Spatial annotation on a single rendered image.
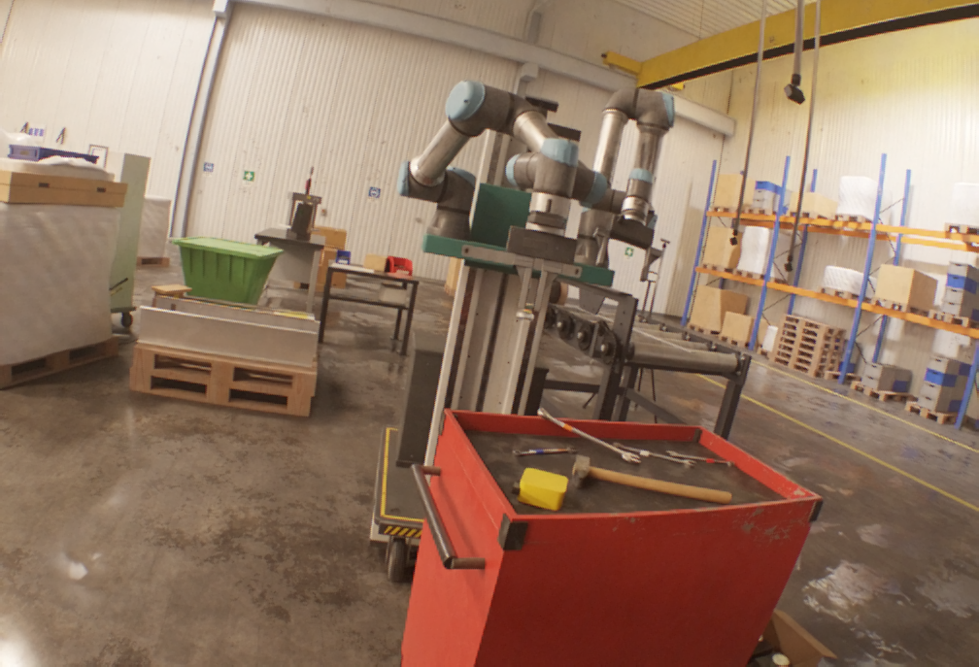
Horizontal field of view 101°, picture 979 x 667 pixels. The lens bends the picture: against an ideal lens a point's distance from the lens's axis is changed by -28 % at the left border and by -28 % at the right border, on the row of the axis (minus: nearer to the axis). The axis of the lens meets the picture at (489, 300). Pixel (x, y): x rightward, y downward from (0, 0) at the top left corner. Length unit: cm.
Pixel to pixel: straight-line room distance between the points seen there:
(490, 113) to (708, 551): 114
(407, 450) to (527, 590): 150
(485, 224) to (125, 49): 1326
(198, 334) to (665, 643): 321
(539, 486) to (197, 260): 387
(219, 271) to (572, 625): 391
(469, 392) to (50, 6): 1511
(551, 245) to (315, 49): 1278
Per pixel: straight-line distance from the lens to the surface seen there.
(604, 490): 108
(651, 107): 190
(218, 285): 453
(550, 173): 105
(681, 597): 112
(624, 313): 302
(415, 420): 228
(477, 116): 146
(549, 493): 94
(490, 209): 196
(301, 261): 684
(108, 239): 412
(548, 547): 87
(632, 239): 157
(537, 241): 105
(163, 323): 375
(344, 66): 1354
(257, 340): 365
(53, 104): 1520
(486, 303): 206
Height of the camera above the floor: 133
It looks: 7 degrees down
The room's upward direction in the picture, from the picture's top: 11 degrees clockwise
